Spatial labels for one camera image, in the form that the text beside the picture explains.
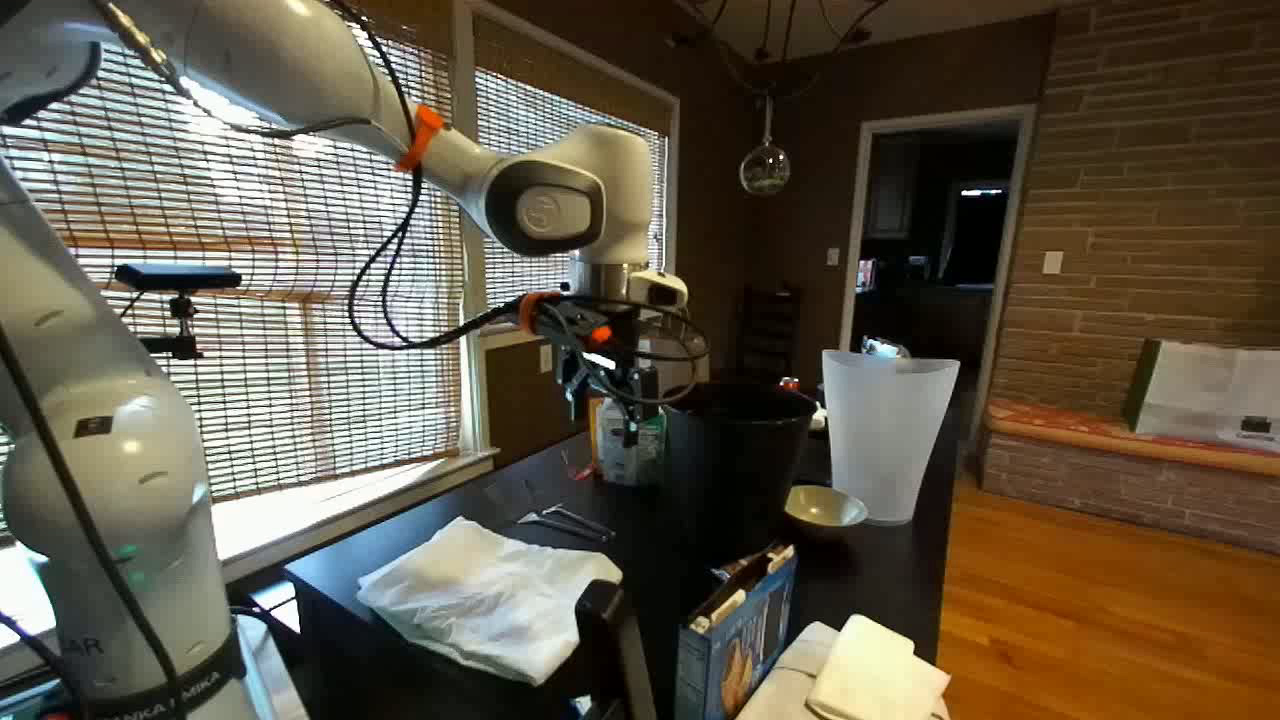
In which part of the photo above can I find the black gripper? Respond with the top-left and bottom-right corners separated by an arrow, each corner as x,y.
514,294 -> 658,419

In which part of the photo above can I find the blue fruit bar box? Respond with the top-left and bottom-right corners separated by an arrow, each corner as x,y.
670,542 -> 800,720

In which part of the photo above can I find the green white snack pouch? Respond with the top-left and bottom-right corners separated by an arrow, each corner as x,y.
586,389 -> 670,492

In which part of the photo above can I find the dark wooden shelf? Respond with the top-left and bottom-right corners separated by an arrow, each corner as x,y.
737,283 -> 809,391

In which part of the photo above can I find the white folded cloth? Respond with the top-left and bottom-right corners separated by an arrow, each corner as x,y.
350,513 -> 628,691

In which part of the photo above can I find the small grey bowl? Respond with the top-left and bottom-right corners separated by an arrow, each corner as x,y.
778,480 -> 872,542

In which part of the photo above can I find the hanging glass globe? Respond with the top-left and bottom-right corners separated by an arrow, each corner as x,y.
737,94 -> 794,200

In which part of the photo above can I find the small bamboo window blind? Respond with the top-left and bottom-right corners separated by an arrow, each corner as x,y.
476,65 -> 670,317

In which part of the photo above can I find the white translucent bin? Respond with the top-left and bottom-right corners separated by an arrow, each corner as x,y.
815,343 -> 963,529

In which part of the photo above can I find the large bamboo window blind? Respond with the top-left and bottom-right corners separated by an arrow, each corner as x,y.
0,26 -> 465,505

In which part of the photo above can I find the white paper napkin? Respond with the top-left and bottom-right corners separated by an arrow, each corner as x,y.
737,612 -> 955,720

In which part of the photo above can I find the brick hearth ledge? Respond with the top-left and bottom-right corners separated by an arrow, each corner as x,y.
977,396 -> 1280,558

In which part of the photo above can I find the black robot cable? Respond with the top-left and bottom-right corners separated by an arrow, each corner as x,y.
325,0 -> 565,351

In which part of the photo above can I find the white door frame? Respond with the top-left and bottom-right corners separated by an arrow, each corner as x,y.
837,102 -> 1041,452

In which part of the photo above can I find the black camera on mount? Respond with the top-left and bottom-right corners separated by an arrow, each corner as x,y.
112,262 -> 248,363

